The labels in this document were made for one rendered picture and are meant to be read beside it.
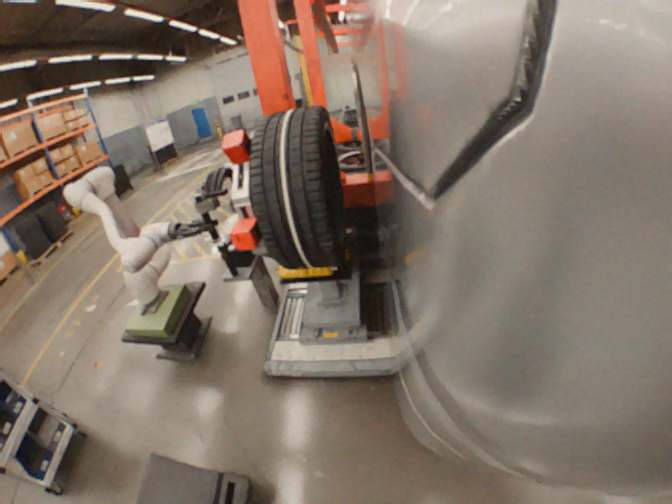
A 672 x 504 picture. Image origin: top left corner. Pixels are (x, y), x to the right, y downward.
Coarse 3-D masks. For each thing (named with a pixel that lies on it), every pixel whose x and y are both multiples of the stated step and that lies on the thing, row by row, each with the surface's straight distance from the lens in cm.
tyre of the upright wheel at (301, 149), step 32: (256, 128) 91; (288, 128) 84; (320, 128) 82; (256, 160) 80; (288, 160) 77; (320, 160) 75; (256, 192) 78; (288, 192) 75; (320, 192) 73; (288, 224) 77; (320, 224) 75; (288, 256) 87; (320, 256) 87
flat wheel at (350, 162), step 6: (360, 150) 296; (342, 156) 281; (348, 156) 285; (354, 156) 288; (360, 156) 279; (342, 162) 271; (348, 162) 269; (354, 162) 263; (360, 162) 259; (342, 168) 243; (348, 168) 239; (354, 168) 237; (360, 168) 235
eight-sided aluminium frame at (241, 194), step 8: (240, 168) 92; (248, 168) 88; (240, 176) 92; (248, 176) 87; (240, 184) 90; (248, 184) 86; (232, 192) 87; (240, 192) 86; (248, 192) 84; (232, 200) 87; (240, 200) 85; (248, 200) 84; (240, 208) 87; (248, 208) 86; (240, 216) 88; (248, 216) 92; (264, 248) 93; (264, 256) 104
